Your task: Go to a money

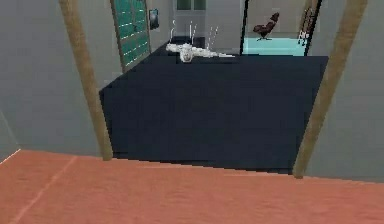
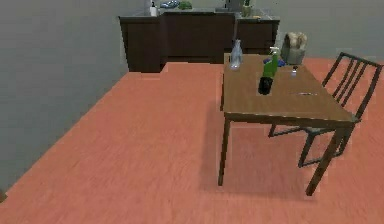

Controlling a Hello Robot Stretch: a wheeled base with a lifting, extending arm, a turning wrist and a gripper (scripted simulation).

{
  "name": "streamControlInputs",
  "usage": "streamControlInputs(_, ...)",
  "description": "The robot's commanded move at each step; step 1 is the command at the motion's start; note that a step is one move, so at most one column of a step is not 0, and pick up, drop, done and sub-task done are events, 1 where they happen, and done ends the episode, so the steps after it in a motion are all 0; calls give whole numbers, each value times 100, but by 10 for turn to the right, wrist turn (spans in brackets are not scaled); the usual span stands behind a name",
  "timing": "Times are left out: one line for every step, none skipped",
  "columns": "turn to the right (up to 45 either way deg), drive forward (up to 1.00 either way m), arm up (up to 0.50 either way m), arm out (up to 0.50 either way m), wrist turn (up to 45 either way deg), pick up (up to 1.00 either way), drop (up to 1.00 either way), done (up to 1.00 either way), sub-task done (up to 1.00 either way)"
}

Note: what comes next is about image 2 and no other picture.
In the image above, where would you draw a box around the clear glass bottle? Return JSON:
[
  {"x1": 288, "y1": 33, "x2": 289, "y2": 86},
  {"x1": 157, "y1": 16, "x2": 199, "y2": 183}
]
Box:
[{"x1": 229, "y1": 39, "x2": 244, "y2": 71}]

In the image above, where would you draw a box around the blue dish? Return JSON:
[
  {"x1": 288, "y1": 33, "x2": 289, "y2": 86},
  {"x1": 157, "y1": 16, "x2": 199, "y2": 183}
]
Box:
[{"x1": 159, "y1": 0, "x2": 181, "y2": 10}]

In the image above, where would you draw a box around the dark slatted chair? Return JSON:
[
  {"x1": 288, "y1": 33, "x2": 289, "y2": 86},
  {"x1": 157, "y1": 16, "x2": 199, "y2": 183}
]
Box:
[{"x1": 268, "y1": 51, "x2": 384, "y2": 169}]

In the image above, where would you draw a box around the green spray bottle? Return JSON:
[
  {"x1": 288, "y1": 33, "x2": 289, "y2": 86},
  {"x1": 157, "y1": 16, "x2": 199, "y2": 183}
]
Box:
[{"x1": 262, "y1": 46, "x2": 280, "y2": 80}]

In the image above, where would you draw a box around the green lettuce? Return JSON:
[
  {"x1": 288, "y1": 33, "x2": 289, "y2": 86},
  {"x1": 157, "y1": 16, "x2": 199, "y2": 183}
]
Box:
[{"x1": 177, "y1": 0, "x2": 193, "y2": 11}]

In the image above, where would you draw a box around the blue flat object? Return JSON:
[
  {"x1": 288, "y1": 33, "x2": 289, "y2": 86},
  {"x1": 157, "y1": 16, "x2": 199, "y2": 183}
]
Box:
[{"x1": 263, "y1": 57, "x2": 287, "y2": 68}]

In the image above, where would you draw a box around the dark brown kitchen cabinet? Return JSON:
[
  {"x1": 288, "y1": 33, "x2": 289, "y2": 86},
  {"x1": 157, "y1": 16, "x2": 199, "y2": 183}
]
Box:
[{"x1": 118, "y1": 7, "x2": 281, "y2": 73}]

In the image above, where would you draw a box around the brown wooden table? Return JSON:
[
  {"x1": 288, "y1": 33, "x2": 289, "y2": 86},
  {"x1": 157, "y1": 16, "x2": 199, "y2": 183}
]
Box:
[{"x1": 217, "y1": 52, "x2": 360, "y2": 197}]

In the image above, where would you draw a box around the black mug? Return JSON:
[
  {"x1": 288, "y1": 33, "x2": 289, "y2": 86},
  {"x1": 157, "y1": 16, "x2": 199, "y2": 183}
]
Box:
[{"x1": 257, "y1": 76, "x2": 274, "y2": 96}]

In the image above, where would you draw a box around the grey bin with paper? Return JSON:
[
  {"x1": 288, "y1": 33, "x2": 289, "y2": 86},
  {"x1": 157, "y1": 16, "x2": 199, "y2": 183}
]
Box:
[{"x1": 280, "y1": 31, "x2": 308, "y2": 66}]

